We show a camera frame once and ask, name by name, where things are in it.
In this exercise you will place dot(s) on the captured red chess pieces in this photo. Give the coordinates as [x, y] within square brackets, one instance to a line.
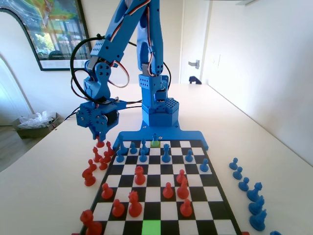
[91, 226]

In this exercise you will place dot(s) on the blue chess queen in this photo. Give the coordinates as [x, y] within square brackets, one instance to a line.
[166, 156]

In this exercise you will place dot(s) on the cardboard box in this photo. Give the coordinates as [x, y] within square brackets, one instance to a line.
[31, 133]

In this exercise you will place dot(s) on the blue king chess piece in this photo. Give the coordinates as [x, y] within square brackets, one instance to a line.
[122, 147]

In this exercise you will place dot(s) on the black and white chessboard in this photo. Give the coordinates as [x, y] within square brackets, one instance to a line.
[156, 171]

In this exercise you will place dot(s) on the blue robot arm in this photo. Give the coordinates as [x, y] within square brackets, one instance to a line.
[156, 36]

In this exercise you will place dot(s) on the blue base plate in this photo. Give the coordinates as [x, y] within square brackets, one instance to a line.
[185, 135]

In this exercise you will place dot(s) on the small dark blue object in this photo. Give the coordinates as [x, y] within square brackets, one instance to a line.
[194, 80]

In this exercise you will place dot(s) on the clear plastic bag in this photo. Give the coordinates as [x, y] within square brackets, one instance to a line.
[36, 120]

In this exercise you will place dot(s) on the black framed poster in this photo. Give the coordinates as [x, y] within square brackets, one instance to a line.
[61, 24]

